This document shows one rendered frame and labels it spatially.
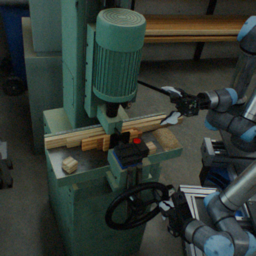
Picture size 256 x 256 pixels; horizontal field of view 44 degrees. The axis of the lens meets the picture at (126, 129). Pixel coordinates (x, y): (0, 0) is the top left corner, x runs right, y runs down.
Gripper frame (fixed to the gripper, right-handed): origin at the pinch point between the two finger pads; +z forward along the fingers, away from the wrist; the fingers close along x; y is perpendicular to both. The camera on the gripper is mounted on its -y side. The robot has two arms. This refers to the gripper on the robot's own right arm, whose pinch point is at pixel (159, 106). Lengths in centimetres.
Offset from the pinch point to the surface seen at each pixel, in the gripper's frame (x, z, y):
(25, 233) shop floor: 102, 52, -71
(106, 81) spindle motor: -10.2, 19.1, -7.3
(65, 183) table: 30.7, 37.4, -9.1
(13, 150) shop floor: 78, 47, -144
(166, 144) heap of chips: 23.3, -10.8, -9.7
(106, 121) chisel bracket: 9.8, 15.6, -16.6
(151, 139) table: 23.1, -6.9, -16.9
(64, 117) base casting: 21, 24, -57
